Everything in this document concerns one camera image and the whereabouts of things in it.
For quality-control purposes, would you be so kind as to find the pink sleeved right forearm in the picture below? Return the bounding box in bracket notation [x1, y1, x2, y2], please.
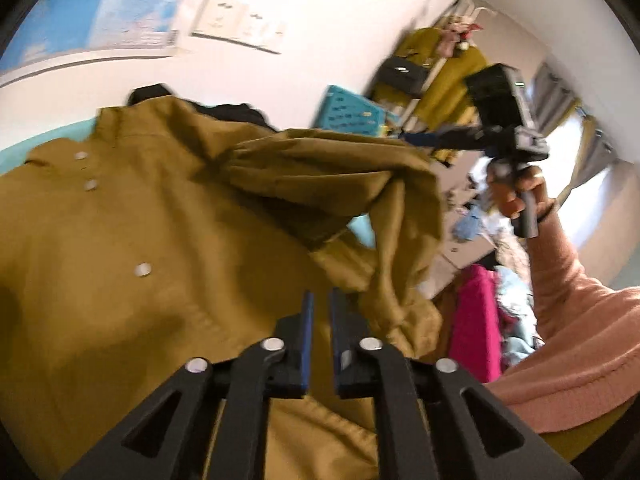
[488, 211, 639, 434]

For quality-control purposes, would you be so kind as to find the yellow hanging garment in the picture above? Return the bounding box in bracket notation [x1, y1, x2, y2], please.
[372, 27, 490, 166]

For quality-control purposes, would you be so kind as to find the teal perforated upper basket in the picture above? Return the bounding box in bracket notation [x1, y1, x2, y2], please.
[314, 84, 399, 136]

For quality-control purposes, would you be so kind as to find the colourful wall map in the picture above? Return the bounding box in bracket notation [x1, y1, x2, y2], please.
[1, 0, 183, 75]

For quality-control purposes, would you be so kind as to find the white wall socket middle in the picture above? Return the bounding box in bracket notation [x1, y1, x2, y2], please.
[235, 6, 284, 54]

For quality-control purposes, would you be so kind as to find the right hand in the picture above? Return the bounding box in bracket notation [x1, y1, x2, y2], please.
[487, 166, 555, 220]

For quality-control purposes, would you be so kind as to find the teal grey bed sheet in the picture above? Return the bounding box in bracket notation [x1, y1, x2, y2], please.
[0, 118, 96, 174]

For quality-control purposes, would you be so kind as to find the black handbag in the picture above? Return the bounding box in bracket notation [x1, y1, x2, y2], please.
[376, 55, 430, 98]

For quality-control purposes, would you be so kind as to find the magenta garment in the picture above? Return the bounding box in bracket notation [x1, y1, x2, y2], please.
[447, 264, 501, 384]

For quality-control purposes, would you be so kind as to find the mustard brown jacket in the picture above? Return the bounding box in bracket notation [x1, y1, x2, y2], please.
[1, 96, 442, 479]

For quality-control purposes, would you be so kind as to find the grey window curtain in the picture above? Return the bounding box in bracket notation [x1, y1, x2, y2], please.
[529, 62, 617, 204]

